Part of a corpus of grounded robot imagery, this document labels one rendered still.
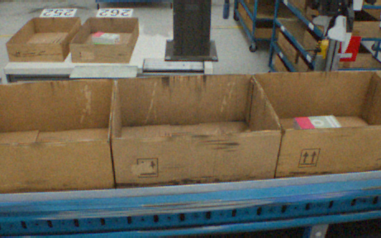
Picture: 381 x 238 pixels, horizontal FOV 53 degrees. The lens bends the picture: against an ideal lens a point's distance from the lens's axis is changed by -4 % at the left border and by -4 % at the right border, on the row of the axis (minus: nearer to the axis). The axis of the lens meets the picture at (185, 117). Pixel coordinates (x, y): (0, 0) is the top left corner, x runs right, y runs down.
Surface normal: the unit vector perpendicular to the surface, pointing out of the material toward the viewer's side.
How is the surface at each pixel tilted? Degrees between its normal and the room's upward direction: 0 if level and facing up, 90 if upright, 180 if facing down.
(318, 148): 90
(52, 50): 90
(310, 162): 91
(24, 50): 91
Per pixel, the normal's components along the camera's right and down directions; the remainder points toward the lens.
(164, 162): 0.10, 0.55
